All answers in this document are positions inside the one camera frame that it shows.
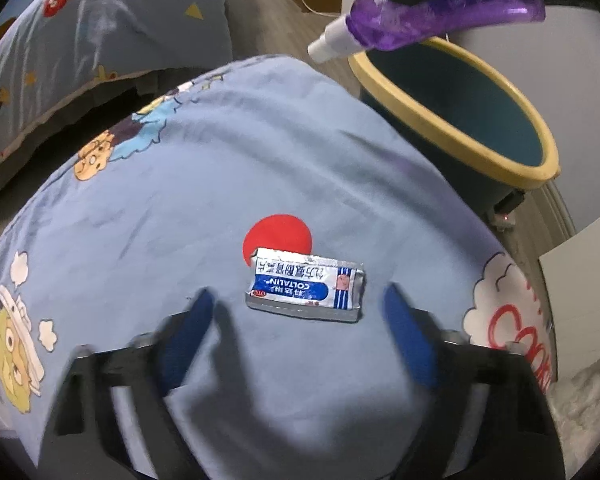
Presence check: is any purple squeeze tube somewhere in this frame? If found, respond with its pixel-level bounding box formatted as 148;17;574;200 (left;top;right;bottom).
306;0;545;63

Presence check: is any blue white medicine sachet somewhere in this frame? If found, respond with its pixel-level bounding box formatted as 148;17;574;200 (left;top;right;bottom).
245;247;366;323

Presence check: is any yellow teal trash bin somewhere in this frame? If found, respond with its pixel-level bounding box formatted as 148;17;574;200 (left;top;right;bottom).
348;38;560;214

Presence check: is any white furniture corner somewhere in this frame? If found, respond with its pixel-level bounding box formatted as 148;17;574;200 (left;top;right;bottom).
540;218;600;379

